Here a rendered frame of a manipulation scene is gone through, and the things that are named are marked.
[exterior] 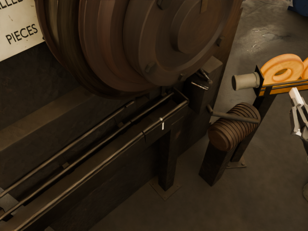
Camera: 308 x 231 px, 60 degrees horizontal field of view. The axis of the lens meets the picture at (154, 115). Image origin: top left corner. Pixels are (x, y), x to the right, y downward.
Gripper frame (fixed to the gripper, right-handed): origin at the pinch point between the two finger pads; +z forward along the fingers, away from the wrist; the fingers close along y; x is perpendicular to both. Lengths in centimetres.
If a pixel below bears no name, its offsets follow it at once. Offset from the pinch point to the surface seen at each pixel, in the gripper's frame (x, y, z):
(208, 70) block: 7.7, -30.3, 8.5
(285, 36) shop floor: -82, 74, 113
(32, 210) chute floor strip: -6, -87, -27
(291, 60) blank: 5.5, 0.4, 12.3
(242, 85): -4.9, -14.4, 10.4
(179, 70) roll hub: 31, -45, -10
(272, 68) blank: 2.4, -5.4, 12.0
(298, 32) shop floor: -82, 87, 117
